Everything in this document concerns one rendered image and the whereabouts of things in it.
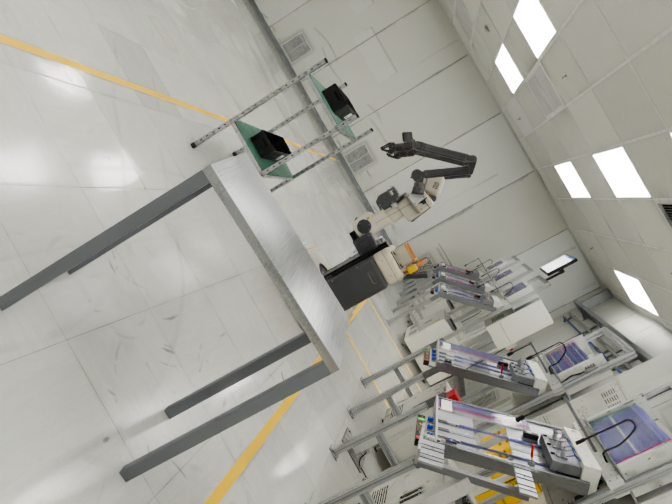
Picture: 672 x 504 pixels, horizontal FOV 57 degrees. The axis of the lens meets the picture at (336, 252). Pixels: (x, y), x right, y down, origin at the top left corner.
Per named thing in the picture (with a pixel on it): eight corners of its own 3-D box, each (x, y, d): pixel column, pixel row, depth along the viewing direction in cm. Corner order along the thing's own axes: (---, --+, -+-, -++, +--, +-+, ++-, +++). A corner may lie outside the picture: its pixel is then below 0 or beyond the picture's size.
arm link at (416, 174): (478, 174, 417) (477, 175, 427) (476, 154, 416) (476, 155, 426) (411, 181, 425) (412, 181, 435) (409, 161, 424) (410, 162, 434)
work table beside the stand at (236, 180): (68, 263, 231) (246, 152, 216) (173, 414, 242) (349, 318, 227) (-7, 300, 187) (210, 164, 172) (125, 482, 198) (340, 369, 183)
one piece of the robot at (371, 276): (339, 311, 495) (431, 260, 479) (326, 323, 441) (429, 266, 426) (319, 274, 496) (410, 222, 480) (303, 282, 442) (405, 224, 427)
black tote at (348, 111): (333, 113, 429) (347, 104, 427) (321, 91, 430) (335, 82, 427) (346, 124, 485) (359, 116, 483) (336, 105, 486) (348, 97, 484)
